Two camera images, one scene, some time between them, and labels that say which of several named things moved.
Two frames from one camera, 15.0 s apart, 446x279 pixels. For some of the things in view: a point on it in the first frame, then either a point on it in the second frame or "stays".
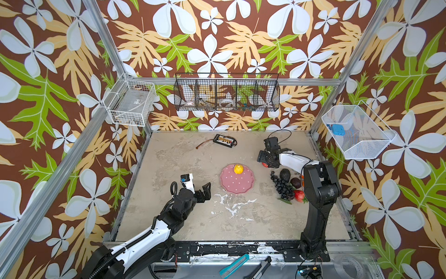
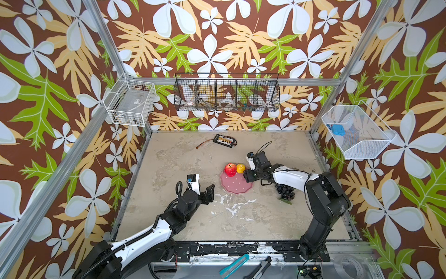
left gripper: [207, 195] stays
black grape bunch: [283, 188] stays
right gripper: [261, 157] to [247, 174]
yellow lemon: [238, 169] stays
